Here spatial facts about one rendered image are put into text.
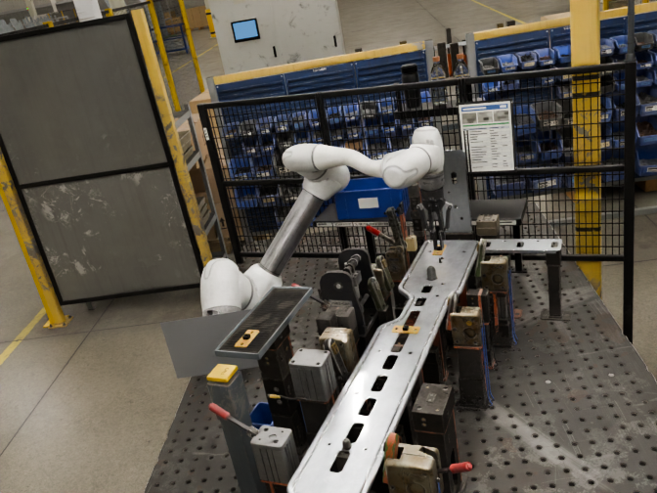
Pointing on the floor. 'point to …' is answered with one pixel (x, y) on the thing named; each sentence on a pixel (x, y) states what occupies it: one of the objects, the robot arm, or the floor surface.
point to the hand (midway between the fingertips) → (438, 240)
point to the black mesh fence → (444, 150)
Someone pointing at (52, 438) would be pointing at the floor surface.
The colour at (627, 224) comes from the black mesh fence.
